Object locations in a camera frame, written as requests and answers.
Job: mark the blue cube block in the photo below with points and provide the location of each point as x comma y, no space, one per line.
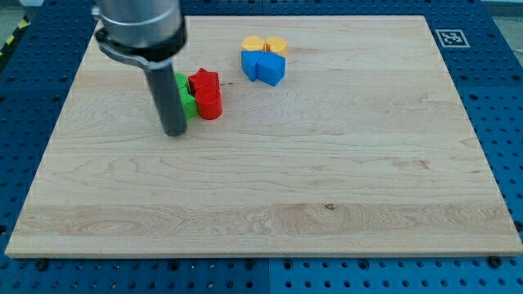
271,68

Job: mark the yellow hexagon block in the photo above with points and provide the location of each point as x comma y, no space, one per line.
253,43

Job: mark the green star block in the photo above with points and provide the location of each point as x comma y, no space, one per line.
189,105

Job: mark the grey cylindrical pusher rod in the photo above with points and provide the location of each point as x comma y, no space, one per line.
162,84

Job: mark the blue triangle block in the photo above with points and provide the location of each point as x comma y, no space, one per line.
249,60

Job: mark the yellow pentagon block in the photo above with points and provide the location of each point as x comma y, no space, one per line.
277,45

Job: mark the wooden board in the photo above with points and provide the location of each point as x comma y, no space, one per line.
363,149

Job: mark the red cylinder block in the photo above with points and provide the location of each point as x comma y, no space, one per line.
208,100

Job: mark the white fiducial marker tag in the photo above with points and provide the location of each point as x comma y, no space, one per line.
452,38

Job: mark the red star block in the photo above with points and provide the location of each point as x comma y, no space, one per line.
203,78

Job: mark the green circle block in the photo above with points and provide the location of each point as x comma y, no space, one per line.
182,82

